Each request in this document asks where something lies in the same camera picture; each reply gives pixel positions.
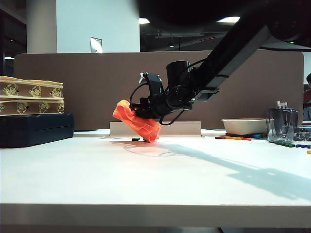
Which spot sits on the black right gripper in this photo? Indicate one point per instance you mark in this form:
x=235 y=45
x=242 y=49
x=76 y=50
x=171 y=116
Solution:
x=155 y=106

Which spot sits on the orange microfibre cloth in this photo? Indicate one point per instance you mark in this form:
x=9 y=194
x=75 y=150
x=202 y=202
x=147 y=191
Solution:
x=141 y=126

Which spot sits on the red letter magnet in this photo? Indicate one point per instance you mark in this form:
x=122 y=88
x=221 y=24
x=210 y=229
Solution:
x=219 y=137

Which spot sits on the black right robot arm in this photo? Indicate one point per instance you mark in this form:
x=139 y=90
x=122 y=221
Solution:
x=230 y=55

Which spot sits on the brown desk divider panel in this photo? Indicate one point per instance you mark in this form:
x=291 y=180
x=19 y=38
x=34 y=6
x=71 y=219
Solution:
x=85 y=89

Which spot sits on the red led sign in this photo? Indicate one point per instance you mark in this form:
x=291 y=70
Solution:
x=207 y=39

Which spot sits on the beige oval bowl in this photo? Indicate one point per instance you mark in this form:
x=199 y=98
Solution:
x=245 y=126

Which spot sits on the dark navy plastic case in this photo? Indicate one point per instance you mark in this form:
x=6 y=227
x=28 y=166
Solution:
x=36 y=131

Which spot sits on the yellow patterned flat box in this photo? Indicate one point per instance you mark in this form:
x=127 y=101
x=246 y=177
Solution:
x=31 y=89
x=31 y=106

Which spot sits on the long ceiling light strip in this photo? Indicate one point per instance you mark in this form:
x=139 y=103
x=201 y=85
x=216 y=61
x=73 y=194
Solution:
x=228 y=20

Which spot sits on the white round pillar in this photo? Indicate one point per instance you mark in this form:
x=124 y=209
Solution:
x=41 y=24

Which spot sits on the clear glass pitcher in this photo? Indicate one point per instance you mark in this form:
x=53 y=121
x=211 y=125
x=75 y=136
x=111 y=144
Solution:
x=279 y=128

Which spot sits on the white pens bundle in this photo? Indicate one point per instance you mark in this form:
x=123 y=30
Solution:
x=282 y=105

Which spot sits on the clear plastic box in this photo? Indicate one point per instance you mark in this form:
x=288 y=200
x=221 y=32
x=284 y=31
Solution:
x=303 y=133

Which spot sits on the person with black hair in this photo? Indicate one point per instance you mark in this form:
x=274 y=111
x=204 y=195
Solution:
x=309 y=82

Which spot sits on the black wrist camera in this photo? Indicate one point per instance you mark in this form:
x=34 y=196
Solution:
x=154 y=82

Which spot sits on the silver wall plaque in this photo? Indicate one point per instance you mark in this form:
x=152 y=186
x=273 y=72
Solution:
x=96 y=45

